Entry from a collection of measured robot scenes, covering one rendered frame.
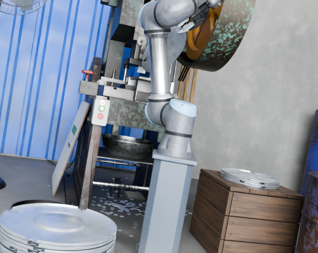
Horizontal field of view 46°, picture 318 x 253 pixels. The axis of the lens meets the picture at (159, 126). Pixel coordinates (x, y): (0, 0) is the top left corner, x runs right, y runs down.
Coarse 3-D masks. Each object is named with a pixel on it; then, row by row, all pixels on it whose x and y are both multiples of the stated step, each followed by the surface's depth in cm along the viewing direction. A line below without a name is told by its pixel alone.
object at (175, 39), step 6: (174, 30) 187; (168, 36) 187; (174, 36) 191; (180, 36) 194; (186, 36) 198; (168, 42) 192; (174, 42) 195; (180, 42) 198; (168, 48) 196; (174, 48) 199; (180, 48) 202; (144, 54) 186; (174, 54) 203; (174, 60) 207; (144, 66) 193
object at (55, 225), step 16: (16, 208) 100; (32, 208) 103; (48, 208) 105; (64, 208) 107; (0, 224) 87; (16, 224) 89; (32, 224) 91; (48, 224) 91; (64, 224) 93; (80, 224) 95; (96, 224) 99; (112, 224) 101; (48, 240) 83; (64, 240) 85; (80, 240) 86; (96, 240) 88
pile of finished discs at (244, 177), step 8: (224, 168) 196; (232, 168) 200; (224, 176) 183; (232, 176) 178; (240, 176) 180; (248, 176) 182; (256, 176) 185; (264, 176) 195; (248, 184) 174; (256, 184) 173; (264, 184) 174; (272, 184) 176
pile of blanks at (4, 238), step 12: (0, 228) 86; (0, 240) 86; (12, 240) 83; (24, 240) 81; (108, 240) 90; (0, 252) 85; (12, 252) 83; (24, 252) 82; (36, 252) 82; (48, 252) 81; (60, 252) 81; (72, 252) 82; (84, 252) 84; (96, 252) 87; (108, 252) 91
